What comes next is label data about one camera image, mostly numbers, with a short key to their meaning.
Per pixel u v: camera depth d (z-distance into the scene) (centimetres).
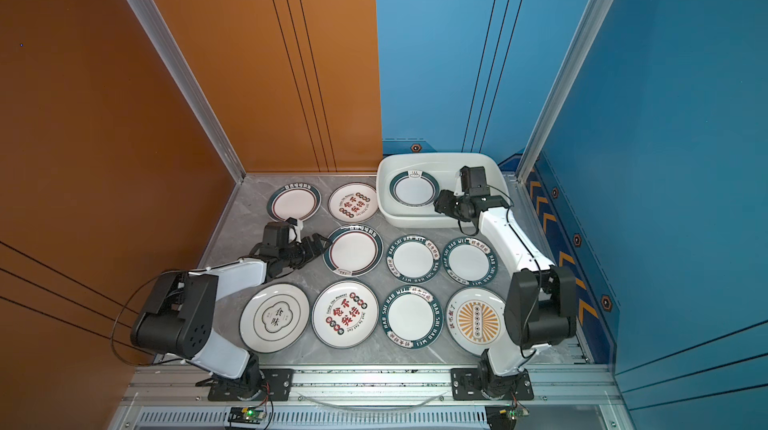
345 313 85
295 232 79
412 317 83
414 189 119
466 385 72
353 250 97
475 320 83
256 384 69
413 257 96
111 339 70
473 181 68
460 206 67
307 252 83
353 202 112
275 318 84
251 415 71
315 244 85
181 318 45
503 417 70
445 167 115
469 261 95
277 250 74
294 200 112
